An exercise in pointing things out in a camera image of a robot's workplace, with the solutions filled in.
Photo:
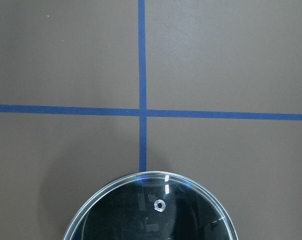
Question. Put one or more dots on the glass pot lid blue knob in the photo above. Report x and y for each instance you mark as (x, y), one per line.
(152, 205)

